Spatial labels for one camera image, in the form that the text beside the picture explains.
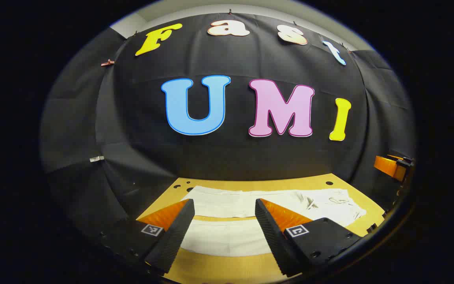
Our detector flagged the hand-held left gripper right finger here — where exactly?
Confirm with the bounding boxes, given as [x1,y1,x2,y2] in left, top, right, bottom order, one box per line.
[255,198,363,278]

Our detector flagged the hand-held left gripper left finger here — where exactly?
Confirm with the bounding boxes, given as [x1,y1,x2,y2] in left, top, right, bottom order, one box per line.
[99,198,196,275]

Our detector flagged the white jeans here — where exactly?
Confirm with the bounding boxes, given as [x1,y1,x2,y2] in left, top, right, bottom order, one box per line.
[180,185,367,257]

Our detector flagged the black backdrop cloth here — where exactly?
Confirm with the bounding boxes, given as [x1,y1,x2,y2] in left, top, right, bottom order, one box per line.
[40,14,416,245]

